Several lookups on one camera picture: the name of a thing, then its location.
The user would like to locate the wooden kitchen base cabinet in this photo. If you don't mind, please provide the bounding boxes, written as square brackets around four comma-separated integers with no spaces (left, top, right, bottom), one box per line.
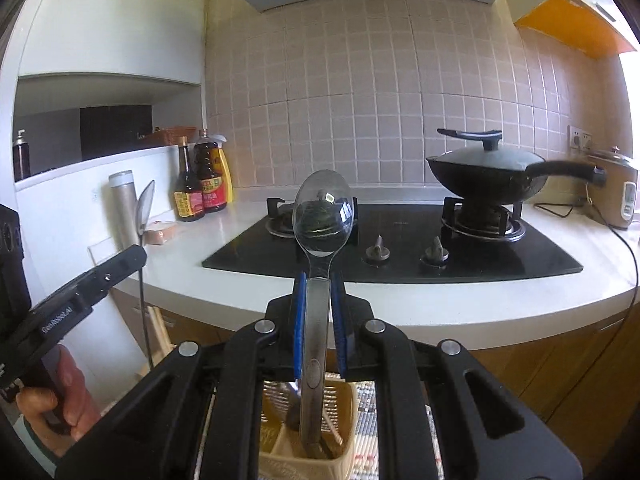
[115,285,640,461]

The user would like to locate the silver thermos flask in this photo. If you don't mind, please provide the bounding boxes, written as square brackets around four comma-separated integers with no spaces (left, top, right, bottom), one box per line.
[108,170,141,256]

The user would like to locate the orange wall cabinet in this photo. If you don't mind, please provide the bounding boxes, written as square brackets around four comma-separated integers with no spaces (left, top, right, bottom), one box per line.
[515,0,640,60]

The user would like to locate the dark pump bottle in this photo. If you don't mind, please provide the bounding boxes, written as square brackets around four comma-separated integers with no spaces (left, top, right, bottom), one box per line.
[12,130,32,181]

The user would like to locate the black glass gas stove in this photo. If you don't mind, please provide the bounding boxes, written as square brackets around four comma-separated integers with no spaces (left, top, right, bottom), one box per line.
[201,196,585,283]

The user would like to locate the black wok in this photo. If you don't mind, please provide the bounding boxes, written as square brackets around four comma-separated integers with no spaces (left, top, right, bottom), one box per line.
[426,156,607,200]

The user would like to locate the person's left hand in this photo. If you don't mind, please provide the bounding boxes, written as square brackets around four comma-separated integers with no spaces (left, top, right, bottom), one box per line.
[15,344,102,441]

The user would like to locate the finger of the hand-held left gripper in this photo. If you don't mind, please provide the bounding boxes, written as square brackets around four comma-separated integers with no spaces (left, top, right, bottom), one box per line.
[70,245,149,306]

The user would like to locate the white wall cabinet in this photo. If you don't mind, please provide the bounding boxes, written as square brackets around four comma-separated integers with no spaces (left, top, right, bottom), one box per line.
[17,0,206,86]

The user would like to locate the yellow plastic utensil basket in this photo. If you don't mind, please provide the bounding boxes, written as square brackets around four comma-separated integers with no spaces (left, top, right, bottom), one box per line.
[257,380,361,480]

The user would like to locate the orange wrapped packet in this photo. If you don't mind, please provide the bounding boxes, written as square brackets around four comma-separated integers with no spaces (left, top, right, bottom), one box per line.
[142,220,178,247]

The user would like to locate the wooden chopstick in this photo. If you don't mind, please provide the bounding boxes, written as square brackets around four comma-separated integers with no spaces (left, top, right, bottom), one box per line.
[146,306,166,361]

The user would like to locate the brown wicker basket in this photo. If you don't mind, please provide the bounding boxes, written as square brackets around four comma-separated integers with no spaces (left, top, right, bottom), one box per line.
[137,126,198,148]

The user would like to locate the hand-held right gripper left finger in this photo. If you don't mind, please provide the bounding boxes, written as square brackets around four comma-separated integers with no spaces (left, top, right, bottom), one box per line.
[55,270,308,480]

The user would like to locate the striped woven table mat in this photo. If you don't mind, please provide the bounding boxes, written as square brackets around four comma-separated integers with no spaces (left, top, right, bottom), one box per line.
[350,381,446,480]

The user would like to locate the large dark sauce bottle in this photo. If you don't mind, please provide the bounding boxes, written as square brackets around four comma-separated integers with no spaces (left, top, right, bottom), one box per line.
[194,129,227,213]

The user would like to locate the slim dark sauce bottle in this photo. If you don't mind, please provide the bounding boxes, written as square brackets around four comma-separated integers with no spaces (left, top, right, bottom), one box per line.
[174,136,206,222]

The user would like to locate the yellow squeeze bottle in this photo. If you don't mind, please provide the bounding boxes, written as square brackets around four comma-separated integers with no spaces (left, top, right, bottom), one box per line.
[215,135,234,206]

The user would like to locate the beige rice cooker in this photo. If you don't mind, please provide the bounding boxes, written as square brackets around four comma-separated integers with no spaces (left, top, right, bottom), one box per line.
[585,146,640,231]

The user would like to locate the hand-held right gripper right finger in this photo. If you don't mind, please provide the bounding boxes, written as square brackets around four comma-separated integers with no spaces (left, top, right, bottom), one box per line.
[330,270,584,480]

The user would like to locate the grey wok lid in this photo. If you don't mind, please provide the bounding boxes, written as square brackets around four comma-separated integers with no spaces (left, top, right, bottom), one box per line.
[434,128,546,171]

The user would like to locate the black power cable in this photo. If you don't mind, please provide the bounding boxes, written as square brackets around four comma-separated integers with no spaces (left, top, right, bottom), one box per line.
[532,200,640,436]

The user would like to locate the white wall socket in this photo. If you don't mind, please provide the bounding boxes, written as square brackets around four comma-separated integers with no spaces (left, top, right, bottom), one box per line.
[567,125,593,151]

